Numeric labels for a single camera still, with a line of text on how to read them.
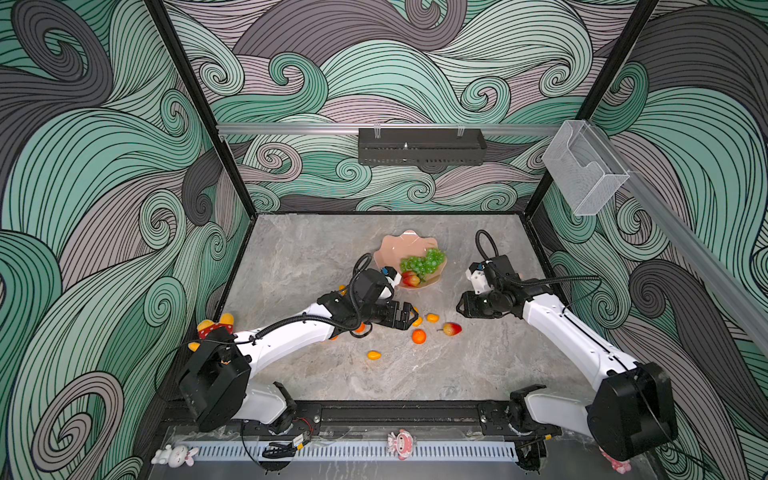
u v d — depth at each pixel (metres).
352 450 0.70
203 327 0.84
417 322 0.75
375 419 0.74
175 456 0.66
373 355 0.82
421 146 0.95
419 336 0.86
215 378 0.41
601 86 0.83
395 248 1.06
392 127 0.93
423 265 0.98
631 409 0.39
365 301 0.61
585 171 0.83
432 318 0.90
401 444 0.67
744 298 0.51
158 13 0.71
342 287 0.64
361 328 0.58
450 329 0.87
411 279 0.94
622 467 0.65
